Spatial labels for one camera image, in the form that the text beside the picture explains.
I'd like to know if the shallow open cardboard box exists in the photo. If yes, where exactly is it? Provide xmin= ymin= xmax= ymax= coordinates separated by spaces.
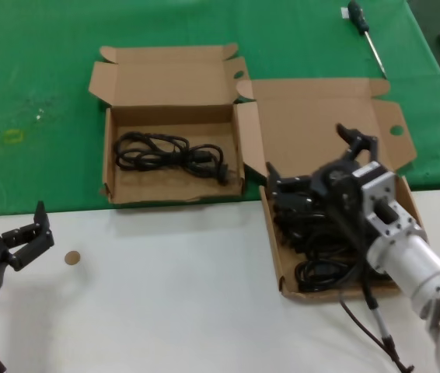
xmin=87 ymin=43 xmax=250 ymax=205

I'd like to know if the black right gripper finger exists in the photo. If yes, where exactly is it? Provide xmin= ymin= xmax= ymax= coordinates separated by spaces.
xmin=266 ymin=161 xmax=316 ymax=213
xmin=335 ymin=123 xmax=381 ymax=168

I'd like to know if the open cardboard box, large lid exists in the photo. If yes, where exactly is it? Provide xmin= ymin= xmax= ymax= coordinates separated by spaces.
xmin=235 ymin=76 xmax=429 ymax=301

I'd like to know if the cable with silver connector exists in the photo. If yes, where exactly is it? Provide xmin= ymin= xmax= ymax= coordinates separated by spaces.
xmin=361 ymin=271 xmax=416 ymax=372

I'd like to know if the yellow tape square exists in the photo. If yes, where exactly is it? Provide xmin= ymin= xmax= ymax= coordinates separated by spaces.
xmin=0 ymin=127 xmax=25 ymax=147

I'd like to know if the black-handled screwdriver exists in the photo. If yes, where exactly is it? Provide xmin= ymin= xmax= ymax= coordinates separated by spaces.
xmin=346 ymin=0 xmax=389 ymax=80

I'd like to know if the dark grey arm cable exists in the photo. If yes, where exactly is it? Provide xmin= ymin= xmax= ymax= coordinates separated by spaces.
xmin=338 ymin=291 xmax=415 ymax=373

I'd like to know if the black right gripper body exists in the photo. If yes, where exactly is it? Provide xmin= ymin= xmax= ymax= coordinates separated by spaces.
xmin=309 ymin=159 xmax=372 ymax=271

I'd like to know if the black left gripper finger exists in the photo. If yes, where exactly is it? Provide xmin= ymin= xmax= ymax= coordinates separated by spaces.
xmin=2 ymin=200 xmax=55 ymax=272

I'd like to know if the green table cloth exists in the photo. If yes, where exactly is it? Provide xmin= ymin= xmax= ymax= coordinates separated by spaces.
xmin=0 ymin=0 xmax=440 ymax=218

